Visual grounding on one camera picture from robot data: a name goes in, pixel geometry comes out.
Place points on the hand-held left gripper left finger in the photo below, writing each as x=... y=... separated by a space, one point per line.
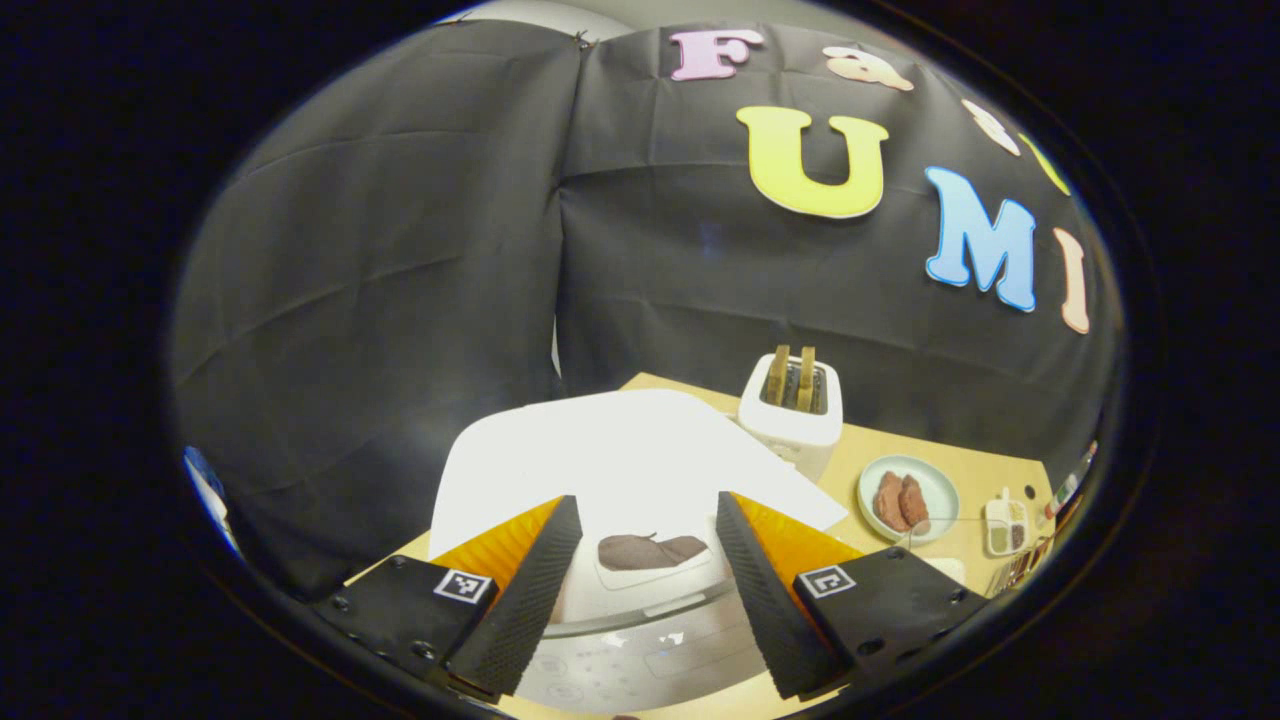
x=525 y=605

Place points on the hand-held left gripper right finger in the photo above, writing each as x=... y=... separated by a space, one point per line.
x=770 y=610

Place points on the white rice cooker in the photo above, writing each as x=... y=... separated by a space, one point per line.
x=620 y=450

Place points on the red-brown meat slice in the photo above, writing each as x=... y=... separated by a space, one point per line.
x=890 y=502
x=916 y=504

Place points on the white toaster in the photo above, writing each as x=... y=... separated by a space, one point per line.
x=795 y=435

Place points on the pale green plate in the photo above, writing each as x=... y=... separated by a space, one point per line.
x=945 y=490

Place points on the brown toast slice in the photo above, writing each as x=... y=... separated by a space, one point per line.
x=806 y=380
x=777 y=375

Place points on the white divided dish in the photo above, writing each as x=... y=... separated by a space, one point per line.
x=1005 y=525

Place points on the clear plastic water bottle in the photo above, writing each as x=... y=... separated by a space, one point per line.
x=1068 y=485

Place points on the blue and white object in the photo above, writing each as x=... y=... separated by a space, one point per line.
x=208 y=490

